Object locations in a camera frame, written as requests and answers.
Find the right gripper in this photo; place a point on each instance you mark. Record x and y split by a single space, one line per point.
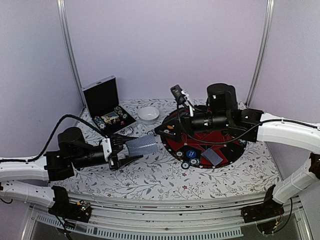
179 127

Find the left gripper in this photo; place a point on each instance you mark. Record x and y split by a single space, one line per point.
118 140

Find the blue card deck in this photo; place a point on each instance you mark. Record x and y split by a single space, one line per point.
142 146

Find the red chips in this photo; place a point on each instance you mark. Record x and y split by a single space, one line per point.
179 154

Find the blue small blind button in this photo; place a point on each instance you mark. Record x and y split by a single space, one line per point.
191 154

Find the blue chips off mat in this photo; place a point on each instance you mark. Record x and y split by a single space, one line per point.
185 165

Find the green chips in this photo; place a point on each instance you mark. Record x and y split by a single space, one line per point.
242 142
194 162

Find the dealt cards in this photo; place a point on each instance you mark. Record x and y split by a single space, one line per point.
212 157

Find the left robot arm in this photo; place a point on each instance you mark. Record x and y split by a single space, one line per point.
14 173

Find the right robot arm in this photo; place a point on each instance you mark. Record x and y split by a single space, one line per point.
258 126

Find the white ceramic bowl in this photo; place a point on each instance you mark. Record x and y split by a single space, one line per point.
148 115

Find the long poker chip row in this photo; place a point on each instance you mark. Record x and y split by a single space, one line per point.
99 122

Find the green twenty poker chip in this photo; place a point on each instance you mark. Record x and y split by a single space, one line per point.
124 116

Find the boxed playing card deck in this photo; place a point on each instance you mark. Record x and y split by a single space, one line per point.
109 117

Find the short poker chip row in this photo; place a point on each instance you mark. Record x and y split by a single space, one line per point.
118 110

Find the round red black poker mat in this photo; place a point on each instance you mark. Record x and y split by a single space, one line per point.
221 142

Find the floral tablecloth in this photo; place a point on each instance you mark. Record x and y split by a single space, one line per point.
159 176

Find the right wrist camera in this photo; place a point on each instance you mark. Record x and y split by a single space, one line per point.
178 95

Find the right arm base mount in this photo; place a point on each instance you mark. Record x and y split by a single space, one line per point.
262 211

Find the aluminium frame post left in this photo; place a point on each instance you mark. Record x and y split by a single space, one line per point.
62 13

